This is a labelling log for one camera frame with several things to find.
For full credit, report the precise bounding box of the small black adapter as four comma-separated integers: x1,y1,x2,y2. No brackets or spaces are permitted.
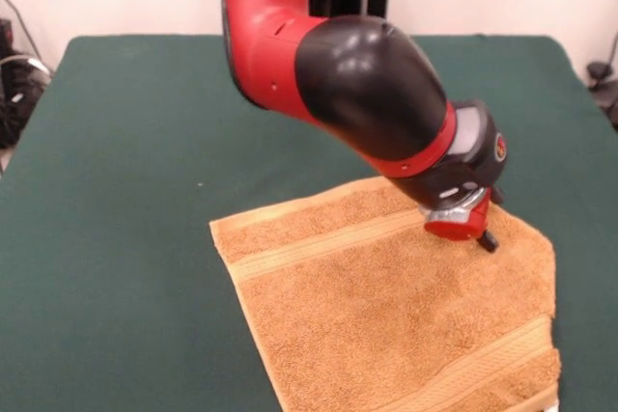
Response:
586,60,610,90

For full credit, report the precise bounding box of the orange terry towel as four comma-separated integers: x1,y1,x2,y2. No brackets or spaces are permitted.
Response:
208,175,563,412

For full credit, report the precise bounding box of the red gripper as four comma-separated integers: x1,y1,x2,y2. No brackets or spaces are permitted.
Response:
423,185,506,255

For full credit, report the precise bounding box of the dark green table cloth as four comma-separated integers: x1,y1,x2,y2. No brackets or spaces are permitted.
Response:
0,34,618,412

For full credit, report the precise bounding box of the black cable bundle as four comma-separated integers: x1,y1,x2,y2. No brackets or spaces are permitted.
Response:
0,49,52,149

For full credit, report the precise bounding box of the thin grey cable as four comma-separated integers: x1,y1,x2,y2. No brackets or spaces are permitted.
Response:
0,0,42,64

